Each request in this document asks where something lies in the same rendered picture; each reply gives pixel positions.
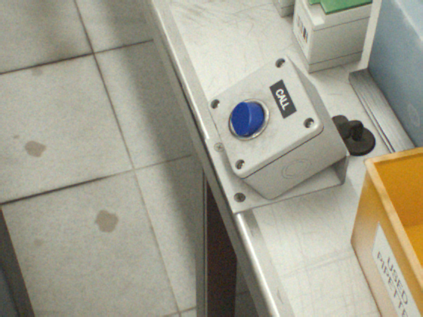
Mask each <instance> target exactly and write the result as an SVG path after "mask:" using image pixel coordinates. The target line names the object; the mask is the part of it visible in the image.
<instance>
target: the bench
mask: <svg viewBox="0 0 423 317"><path fill-rule="evenodd" d="M138 1H139V5H140V8H141V10H142V11H143V13H144V16H145V18H146V21H147V25H148V27H149V29H150V33H151V35H152V37H153V41H154V43H155V45H156V49H157V51H158V53H159V55H160V57H161V59H162V63H163V65H164V67H165V71H166V73H167V75H168V78H169V81H170V83H171V86H172V89H173V91H174V94H175V97H176V100H177V102H178V105H179V107H180V110H181V113H182V115H183V117H184V121H185V123H186V125H187V129H188V131H189V133H190V136H191V139H192V141H193V191H194V220H195V251H196V317H234V313H235V295H236V261H237V260H238V261H239V265H240V267H241V270H242V274H243V276H244V278H245V280H246V281H247V284H248V287H249V290H250V292H251V295H252V298H253V300H254V302H255V307H256V309H257V311H258V314H259V317H381V315H380V313H379V310H378V307H377V305H376V302H375V298H373V296H372V293H371V291H370V289H369V285H368V282H367V281H366V279H365V277H364V274H363V271H362V269H361V266H360V263H359V261H358V259H357V257H356V255H355V253H354V250H353V247H352V245H351V243H350V239H351V236H352V232H353V227H354V222H355V218H356V215H357V209H358V205H359V202H360V196H361V192H362V188H363V182H364V178H365V175H366V166H365V164H363V160H364V159H368V158H372V157H376V156H380V155H387V154H390V153H391V151H390V150H389V148H388V147H387V144H386V143H385V141H384V140H383V139H382V137H381V135H380V133H379V131H378V129H377V127H376V126H375V124H374V122H373V120H372V119H371V117H370V115H369V114H368V112H367V110H366V108H365V106H364V105H363V104H362V103H361V101H360V99H359V97H358V96H357V94H356V92H355V90H354V89H353V87H352V85H351V84H350V82H349V80H348V76H349V72H353V71H357V70H359V69H365V68H367V64H368V60H369V57H370V52H371V48H372V41H373V37H374V33H375V28H376V25H377V21H378V14H379V9H380V6H381V2H382V0H373V3H372V13H371V15H370V18H369V24H368V29H367V33H366V40H365V44H364V45H363V53H362V57H361V60H358V61H354V62H351V63H345V64H341V65H338V66H335V67H332V68H329V69H323V70H320V71H316V72H311V73H308V72H307V70H306V68H305V66H304V64H303V62H302V60H301V58H300V56H299V54H298V52H297V50H296V48H295V45H294V43H293V41H292V24H293V15H294V14H289V15H286V16H285V17H280V15H279V12H278V10H277V9H276V6H275V4H274V3H273V0H138ZM284 54H285V55H287V56H288V57H289V58H290V59H291V60H292V61H293V62H294V64H295V65H296V66H297V67H298V68H299V69H300V70H301V71H302V72H303V73H304V74H305V75H306V76H307V78H308V79H309V80H310V81H311V82H312V83H313V84H315V86H316V89H317V90H318V92H319V94H320V96H321V98H322V100H323V102H324V104H325V106H326V108H327V110H328V112H329V114H330V116H331V118H332V117H333V116H334V115H345V116H347V118H348V120H349V121H350V120H355V119H356V120H359V121H361V122H362V123H363V127H366V128H368V129H369V130H370V131H371V132H372V134H373V135H374V137H375V148H374V149H373V150H372V151H371V152H370V153H369V154H368V155H362V156H353V155H351V156H350V160H349V164H348V168H347V174H346V178H345V182H344V184H343V185H341V186H335V187H332V188H329V189H324V190H321V191H319V192H313V193H311V194H307V195H303V196H299V197H297V198H293V199H288V200H285V201H282V202H277V203H274V204H271V205H266V206H263V207H260V208H255V209H252V210H249V211H244V212H241V213H238V214H233V212H232V211H231V208H230V205H229V203H228V200H227V197H226V195H225V193H224V190H223V187H222V185H221V182H220V180H219V178H218V174H217V172H216V170H215V167H214V165H213V162H212V159H211V157H210V155H209V152H208V149H207V147H206V144H205V139H208V138H212V137H217V136H218V133H217V131H216V129H215V126H214V123H213V121H212V118H211V116H210V114H209V111H208V108H207V104H208V101H210V99H212V98H214V97H216V96H217V95H219V94H220V93H222V92H223V91H225V90H227V89H228V88H230V87H231V86H233V85H235V84H236V83H237V82H239V81H240V80H241V79H243V78H245V77H246V76H247V75H249V74H251V73H252V72H254V71H255V70H257V69H259V68H261V67H262V66H263V65H265V64H267V63H269V62H270V61H271V60H274V59H276V58H277V57H278V56H280V55H284Z"/></svg>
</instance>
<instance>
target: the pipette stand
mask: <svg viewBox="0 0 423 317"><path fill-rule="evenodd" d="M348 80H349V82H350V84H351V85H352V87H353V89H354V90H355V92H356V94H357V96H358V97H359V99H360V101H361V103H362V104H363V105H364V106H365V108H366V110H367V112H368V114H369V115H370V117H371V119H372V120H373V122H374V124H375V126H376V127H377V129H378V131H379V133H380V135H381V137H382V139H383V140H384V141H385V143H386V144H387V147H388V148H389V150H390V151H391V153H394V152H401V151H404V150H408V149H415V148H419V147H423V0H382V2H381V6H380V9H379V14H378V21H377V25H376V28H375V33H374V37H373V41H372V48H371V52H370V57H369V60H368V64H367V68H365V69H359V70H357V71H353V72H349V76H348Z"/></svg>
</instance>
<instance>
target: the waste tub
mask: <svg viewBox="0 0 423 317"><path fill-rule="evenodd" d="M363 164H365V166H366V175H365V178H364V182H363V188H362V192H361V196H360V202H359V205H358V209H357V215H356V218H355V222H354V227H353V232H352V236H351V239H350V243H351V245H352V247H353V250H354V253H355V255H356V257H357V259H358V261H359V263H360V266H361V269H362V271H363V274H364V277H365V279H366V281H367V282H368V285H369V289H370V291H371V293H372V296H373V298H375V302H376V305H377V307H378V310H379V313H380V315H381V317H423V147H419V148H415V149H408V150H404V151H401V152H394V153H390V154H387V155H380V156H376V157H372V158H366V159H364V160H363Z"/></svg>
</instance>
